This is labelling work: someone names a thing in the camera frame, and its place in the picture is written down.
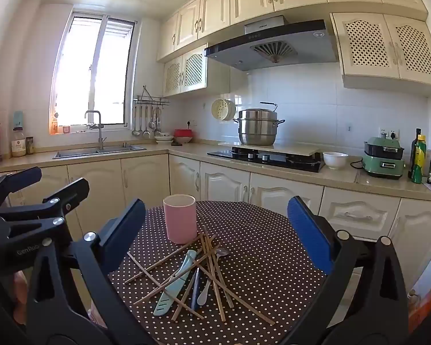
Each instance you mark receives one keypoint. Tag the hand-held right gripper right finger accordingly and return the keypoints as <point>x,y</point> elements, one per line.
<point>309,233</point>

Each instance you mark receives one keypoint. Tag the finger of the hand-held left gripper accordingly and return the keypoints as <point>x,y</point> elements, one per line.
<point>68,194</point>
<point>21,181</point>

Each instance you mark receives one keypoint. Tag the metal wall utensil rack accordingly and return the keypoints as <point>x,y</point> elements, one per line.
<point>151,99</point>

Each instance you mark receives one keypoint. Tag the orange printed box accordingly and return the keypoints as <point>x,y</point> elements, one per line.
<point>425,302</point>

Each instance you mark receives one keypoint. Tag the round polka dot table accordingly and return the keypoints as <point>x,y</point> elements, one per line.
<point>265,258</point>

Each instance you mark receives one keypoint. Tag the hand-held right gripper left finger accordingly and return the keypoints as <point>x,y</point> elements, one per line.
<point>124,237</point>

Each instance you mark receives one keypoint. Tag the steel steamer pot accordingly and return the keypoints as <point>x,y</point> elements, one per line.
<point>258,129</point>

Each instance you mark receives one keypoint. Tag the cream steamer tray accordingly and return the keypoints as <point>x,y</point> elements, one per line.
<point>221,109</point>

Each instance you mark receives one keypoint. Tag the mint green sheathed knife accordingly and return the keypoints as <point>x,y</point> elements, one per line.
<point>172,287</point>

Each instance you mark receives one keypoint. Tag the kitchen window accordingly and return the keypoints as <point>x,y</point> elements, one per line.
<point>93,79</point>

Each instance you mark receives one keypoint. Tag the black gas stove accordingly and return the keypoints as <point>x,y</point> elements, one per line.
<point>237,154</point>

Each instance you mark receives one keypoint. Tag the double wall socket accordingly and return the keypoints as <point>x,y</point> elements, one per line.
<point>384,132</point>

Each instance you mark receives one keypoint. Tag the small dark jar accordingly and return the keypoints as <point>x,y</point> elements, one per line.
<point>29,145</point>

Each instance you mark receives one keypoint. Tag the beige kitchen countertop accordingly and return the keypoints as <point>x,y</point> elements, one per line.
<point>344,178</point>

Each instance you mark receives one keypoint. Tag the row of hanging kitchen utensils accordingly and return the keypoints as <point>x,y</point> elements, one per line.
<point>136,125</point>

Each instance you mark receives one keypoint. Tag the cream base cabinets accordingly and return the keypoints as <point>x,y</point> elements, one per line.
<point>222,187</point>

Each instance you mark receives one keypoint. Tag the dark glass oil bottle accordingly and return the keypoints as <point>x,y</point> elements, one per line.
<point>413,151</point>

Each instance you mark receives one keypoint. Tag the labelled glass jar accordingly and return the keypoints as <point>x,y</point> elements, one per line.
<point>18,147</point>

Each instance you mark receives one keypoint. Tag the beige stone slab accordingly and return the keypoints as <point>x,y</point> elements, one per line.
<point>294,149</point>

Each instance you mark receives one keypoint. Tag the yellow green bottle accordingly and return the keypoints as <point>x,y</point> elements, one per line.
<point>420,161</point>

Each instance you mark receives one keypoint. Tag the cream lattice door cabinet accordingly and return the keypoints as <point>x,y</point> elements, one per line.
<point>194,68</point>
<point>380,46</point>

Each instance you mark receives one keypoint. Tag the grey range hood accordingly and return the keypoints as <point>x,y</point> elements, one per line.
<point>291,39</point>

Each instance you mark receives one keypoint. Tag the orange bottle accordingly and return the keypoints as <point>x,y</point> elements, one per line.
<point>54,124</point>

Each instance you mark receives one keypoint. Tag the white bowl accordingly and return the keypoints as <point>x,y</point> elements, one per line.
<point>334,161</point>

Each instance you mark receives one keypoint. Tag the teal carton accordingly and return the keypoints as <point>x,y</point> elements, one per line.
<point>18,118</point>

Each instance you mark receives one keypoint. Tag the steel double sink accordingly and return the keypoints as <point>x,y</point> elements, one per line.
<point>79,152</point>

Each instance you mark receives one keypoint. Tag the group of wooden chopsticks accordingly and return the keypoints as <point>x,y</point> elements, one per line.
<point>208,253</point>

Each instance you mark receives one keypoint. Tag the green electric cooker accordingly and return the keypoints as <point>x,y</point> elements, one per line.
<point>384,167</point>

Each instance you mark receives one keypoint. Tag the red lidded container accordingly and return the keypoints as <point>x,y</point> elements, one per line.
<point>183,133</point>

